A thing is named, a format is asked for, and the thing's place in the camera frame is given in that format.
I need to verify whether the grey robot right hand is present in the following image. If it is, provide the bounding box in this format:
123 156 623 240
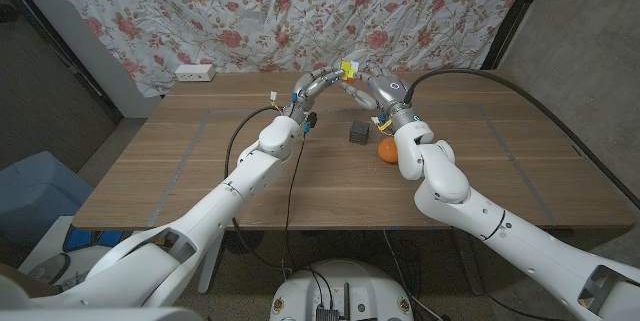
340 60 420 133

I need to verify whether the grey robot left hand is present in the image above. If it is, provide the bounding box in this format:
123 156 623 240
288 65 349 123

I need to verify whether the multicoloured Rubik's cube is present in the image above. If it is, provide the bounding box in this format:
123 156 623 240
339 59 361 85

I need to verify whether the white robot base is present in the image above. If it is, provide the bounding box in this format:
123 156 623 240
268 259 415 321

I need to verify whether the dark grey ribbed block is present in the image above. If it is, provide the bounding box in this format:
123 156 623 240
348 119 371 146

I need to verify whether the orange ball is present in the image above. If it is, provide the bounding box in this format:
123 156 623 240
377 136 400 165

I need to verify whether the floral backdrop cloth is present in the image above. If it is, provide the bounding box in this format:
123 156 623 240
34 0 536 98

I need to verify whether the grey tape outline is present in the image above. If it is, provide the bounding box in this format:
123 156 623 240
149 103 556 227

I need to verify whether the white power strip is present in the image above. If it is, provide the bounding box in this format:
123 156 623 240
174 63 217 83

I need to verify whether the black round floor stand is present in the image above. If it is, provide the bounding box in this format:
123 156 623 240
222 230 265 255

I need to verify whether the grey table leg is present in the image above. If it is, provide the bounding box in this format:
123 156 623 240
457 240 486 296

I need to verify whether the white table leg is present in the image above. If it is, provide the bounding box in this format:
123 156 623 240
197 248 224 296

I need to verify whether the blue floor pad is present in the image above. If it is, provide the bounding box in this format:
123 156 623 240
63 225 126 252

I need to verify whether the blue plastic bin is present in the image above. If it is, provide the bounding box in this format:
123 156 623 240
0 150 95 247

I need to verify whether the grey sneaker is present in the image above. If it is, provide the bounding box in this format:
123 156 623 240
27 253 71 285

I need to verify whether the person's bare leg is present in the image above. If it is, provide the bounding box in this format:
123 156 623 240
0 263 56 298

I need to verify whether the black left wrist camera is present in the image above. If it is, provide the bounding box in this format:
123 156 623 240
302 110 319 135

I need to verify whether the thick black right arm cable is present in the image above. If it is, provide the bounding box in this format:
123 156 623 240
402 68 640 196

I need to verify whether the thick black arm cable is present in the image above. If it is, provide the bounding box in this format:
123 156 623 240
402 68 640 196
223 105 291 282

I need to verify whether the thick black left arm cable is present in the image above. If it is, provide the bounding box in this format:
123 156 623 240
223 105 291 282

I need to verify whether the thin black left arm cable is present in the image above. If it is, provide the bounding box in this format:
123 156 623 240
283 132 307 272

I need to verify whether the black backdrop frame pole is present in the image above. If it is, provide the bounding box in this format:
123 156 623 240
0 0 124 123
480 0 554 71

